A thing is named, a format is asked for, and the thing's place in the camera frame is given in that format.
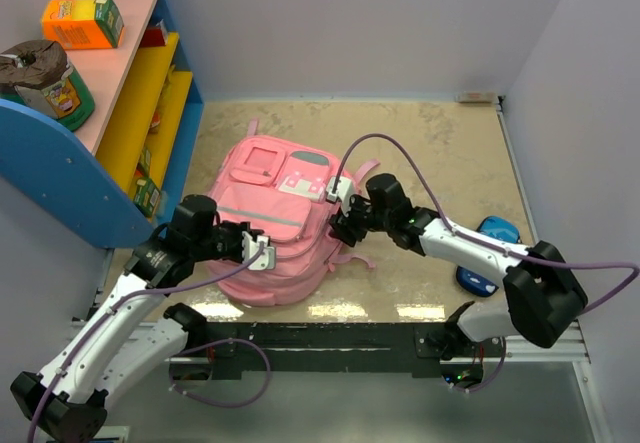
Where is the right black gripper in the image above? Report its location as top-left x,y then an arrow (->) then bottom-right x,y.
329,192 -> 393,247

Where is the pink student backpack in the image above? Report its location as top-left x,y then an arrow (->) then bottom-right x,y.
208,119 -> 351,307

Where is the blue pencil case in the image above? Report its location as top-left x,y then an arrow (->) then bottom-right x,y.
455,215 -> 521,298

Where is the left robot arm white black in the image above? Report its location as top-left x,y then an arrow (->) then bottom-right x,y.
10,195 -> 276,442

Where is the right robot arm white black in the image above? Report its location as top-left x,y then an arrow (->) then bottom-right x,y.
326,173 -> 588,356

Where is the green box on lower shelf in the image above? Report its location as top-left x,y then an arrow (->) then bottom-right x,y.
131,176 -> 161,218

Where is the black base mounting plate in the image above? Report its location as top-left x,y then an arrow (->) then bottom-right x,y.
180,322 -> 501,379

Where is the blue pink yellow shelf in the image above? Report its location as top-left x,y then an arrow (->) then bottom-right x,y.
1,0 -> 203,248

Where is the small pink white eraser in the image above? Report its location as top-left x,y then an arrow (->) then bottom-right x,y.
455,91 -> 498,104

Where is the red item on shelf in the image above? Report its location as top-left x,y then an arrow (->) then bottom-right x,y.
140,19 -> 168,48

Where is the brown topped green canister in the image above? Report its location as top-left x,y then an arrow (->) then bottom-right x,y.
1,40 -> 95,132

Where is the orange green juice box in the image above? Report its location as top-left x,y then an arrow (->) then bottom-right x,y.
41,0 -> 124,50

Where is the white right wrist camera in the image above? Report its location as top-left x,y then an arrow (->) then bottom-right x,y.
326,175 -> 356,215

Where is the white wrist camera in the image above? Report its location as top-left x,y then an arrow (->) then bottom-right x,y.
242,232 -> 276,271
326,175 -> 356,215

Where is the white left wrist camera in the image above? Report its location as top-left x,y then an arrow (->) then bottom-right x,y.
242,232 -> 276,271

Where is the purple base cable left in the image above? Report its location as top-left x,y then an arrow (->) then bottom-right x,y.
168,337 -> 272,408

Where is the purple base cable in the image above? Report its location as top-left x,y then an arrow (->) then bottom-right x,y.
449,337 -> 507,394
168,337 -> 272,408

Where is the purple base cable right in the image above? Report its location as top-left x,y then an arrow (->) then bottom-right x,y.
449,337 -> 507,394

